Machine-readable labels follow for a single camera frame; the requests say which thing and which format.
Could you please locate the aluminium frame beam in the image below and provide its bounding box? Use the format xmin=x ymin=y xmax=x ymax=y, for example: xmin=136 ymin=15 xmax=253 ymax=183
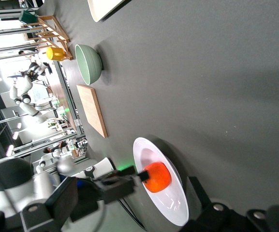
xmin=53 ymin=60 xmax=85 ymax=136

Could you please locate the yellow cup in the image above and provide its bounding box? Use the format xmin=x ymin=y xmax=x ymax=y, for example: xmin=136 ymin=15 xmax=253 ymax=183
xmin=45 ymin=46 xmax=66 ymax=61

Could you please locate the wooden cutting board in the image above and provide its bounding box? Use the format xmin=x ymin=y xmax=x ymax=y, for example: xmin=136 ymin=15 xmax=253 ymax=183
xmin=76 ymin=84 xmax=109 ymax=139

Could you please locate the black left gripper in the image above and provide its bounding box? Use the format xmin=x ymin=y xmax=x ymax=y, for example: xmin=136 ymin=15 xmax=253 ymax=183
xmin=93 ymin=165 xmax=150 ymax=205

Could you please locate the wooden peg drying rack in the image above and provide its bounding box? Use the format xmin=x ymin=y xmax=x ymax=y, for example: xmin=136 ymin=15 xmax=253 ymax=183
xmin=22 ymin=15 xmax=73 ymax=61

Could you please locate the orange fruit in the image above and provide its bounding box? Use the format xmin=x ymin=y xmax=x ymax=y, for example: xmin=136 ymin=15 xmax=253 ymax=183
xmin=143 ymin=162 xmax=172 ymax=193

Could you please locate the beige bear print tray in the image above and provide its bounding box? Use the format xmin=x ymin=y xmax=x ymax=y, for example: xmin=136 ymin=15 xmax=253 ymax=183
xmin=87 ymin=0 xmax=132 ymax=23

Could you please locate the pale green bowl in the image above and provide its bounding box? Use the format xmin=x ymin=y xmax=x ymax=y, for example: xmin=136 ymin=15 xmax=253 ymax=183
xmin=74 ymin=44 xmax=103 ymax=86

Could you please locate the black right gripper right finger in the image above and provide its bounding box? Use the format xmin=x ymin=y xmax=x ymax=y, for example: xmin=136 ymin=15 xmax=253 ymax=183
xmin=180 ymin=176 xmax=249 ymax=232

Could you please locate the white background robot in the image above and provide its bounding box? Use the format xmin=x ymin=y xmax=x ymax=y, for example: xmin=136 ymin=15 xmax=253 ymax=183
xmin=8 ymin=61 xmax=58 ymax=124

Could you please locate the white round plate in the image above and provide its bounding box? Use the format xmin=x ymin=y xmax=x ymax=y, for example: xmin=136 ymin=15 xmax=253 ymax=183
xmin=132 ymin=137 xmax=190 ymax=227

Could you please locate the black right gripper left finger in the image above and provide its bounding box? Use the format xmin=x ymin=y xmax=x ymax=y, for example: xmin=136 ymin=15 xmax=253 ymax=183
xmin=20 ymin=176 xmax=79 ymax=232

